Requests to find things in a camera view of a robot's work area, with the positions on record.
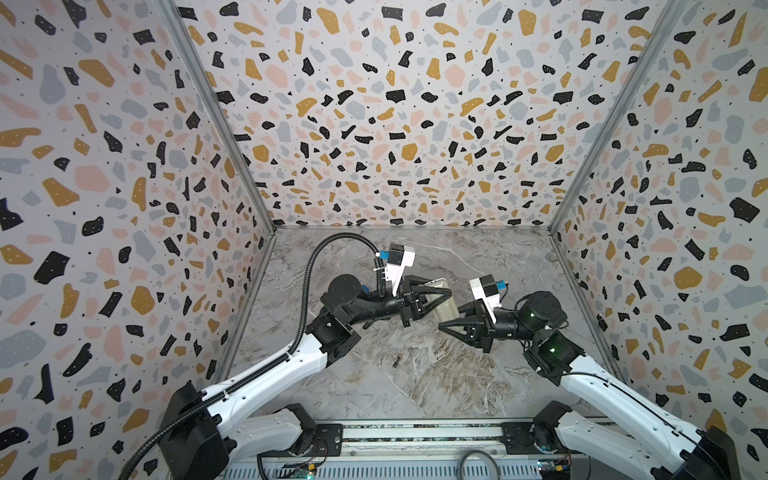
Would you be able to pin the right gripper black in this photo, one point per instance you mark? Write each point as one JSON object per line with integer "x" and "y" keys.
{"x": 486, "y": 327}

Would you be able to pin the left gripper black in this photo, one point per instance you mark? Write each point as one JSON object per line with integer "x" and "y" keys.
{"x": 415, "y": 298}

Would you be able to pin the white remote control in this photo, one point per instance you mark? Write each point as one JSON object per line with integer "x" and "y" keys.
{"x": 444, "y": 305}

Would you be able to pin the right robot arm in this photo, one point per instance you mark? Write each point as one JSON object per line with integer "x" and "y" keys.
{"x": 650, "y": 442}

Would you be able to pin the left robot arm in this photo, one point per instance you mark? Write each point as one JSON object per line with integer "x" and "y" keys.
{"x": 204, "y": 428}

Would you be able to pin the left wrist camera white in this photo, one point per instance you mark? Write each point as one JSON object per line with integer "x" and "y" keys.
{"x": 391, "y": 264}

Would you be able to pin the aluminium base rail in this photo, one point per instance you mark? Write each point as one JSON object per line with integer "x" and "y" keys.
{"x": 419, "y": 449}

